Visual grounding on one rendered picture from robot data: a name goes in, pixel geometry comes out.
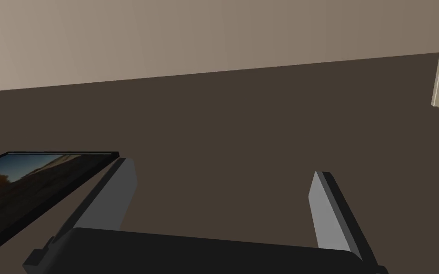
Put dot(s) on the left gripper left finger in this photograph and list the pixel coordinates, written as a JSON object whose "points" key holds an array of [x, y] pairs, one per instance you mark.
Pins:
{"points": [[107, 205]]}

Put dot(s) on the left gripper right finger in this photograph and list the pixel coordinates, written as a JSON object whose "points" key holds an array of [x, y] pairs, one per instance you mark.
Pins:
{"points": [[332, 217]]}

